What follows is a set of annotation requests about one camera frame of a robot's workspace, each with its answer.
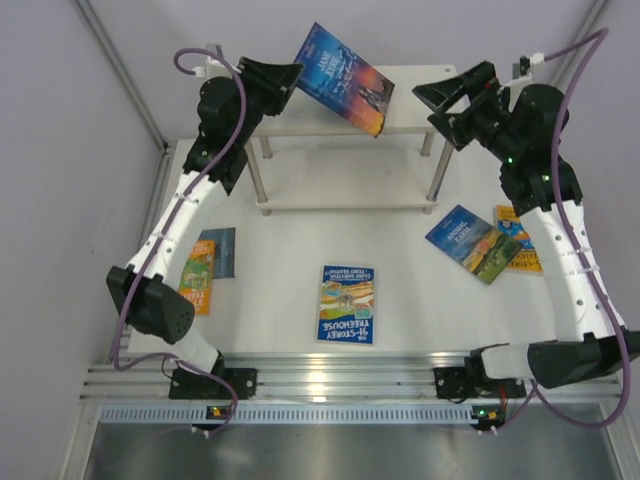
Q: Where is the orange Treehouse book right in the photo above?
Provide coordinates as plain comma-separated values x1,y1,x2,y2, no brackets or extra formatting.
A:
495,205,543,274

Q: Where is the blue 91-Storey Treehouse book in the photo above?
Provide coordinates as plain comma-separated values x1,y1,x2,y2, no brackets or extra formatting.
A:
316,265,375,345

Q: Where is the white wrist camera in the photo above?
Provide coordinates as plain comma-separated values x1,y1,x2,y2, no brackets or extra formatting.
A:
512,52,545,80
192,43,231,79

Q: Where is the orange treehouse book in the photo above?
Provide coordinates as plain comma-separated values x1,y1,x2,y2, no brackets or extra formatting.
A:
178,240,215,316
495,205,543,274

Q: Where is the dark blue book left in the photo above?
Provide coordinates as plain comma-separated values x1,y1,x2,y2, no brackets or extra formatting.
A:
199,227,236,279

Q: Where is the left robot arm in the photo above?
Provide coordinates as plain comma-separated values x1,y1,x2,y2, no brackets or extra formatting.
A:
106,57,304,376

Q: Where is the Jane Eyre book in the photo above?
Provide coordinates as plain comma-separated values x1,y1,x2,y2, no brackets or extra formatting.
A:
295,23,395,137

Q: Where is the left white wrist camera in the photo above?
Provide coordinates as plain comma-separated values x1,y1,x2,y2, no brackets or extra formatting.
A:
192,43,231,79

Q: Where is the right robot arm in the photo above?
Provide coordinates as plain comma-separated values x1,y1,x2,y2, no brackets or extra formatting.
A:
412,61,639,389

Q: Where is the orange Treehouse book left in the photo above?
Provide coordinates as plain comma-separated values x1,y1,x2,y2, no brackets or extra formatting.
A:
178,240,215,316

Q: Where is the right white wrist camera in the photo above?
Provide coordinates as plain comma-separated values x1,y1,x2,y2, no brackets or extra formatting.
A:
512,52,545,80

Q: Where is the Animal Farm book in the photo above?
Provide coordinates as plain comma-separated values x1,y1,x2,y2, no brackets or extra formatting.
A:
425,205,522,285

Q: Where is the white two-tier shelf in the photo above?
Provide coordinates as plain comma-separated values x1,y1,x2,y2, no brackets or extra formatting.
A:
245,65,457,216

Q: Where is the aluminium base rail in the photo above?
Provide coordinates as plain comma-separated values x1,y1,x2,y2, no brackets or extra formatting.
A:
79,351,626,404

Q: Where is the perforated cable tray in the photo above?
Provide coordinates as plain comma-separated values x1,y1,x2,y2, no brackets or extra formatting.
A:
100,404,504,425

